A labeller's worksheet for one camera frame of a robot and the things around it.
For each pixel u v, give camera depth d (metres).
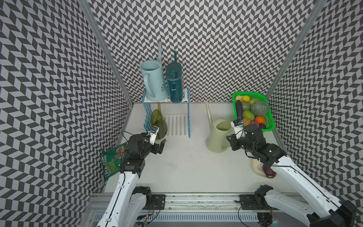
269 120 0.96
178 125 1.03
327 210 0.38
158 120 1.03
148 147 0.65
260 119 0.99
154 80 0.73
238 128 0.65
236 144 0.65
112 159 0.81
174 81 0.74
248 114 0.99
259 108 0.96
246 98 1.09
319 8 0.67
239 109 1.02
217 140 0.80
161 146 0.71
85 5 0.71
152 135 0.67
